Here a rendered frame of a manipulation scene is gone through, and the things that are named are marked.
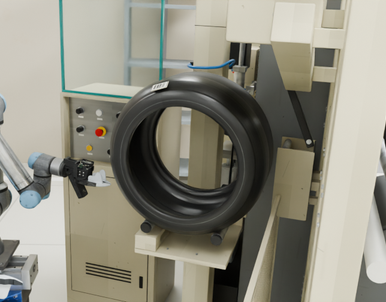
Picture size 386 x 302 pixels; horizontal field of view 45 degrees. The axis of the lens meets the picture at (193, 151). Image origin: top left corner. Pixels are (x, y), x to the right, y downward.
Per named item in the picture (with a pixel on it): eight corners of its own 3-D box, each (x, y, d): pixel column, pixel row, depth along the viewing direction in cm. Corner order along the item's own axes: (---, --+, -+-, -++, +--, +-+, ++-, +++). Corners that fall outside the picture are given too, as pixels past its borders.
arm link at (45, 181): (26, 202, 193) (27, 177, 190) (33, 192, 204) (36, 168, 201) (45, 205, 194) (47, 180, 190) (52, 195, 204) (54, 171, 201)
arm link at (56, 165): (49, 177, 192) (60, 171, 200) (59, 180, 191) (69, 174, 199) (50, 160, 190) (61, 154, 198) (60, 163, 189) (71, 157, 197)
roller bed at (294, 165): (275, 198, 215) (282, 136, 207) (308, 203, 212) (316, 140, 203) (270, 215, 197) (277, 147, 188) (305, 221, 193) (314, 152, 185)
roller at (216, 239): (240, 209, 205) (231, 211, 207) (237, 199, 204) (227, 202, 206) (223, 244, 173) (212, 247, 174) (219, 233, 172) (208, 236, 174)
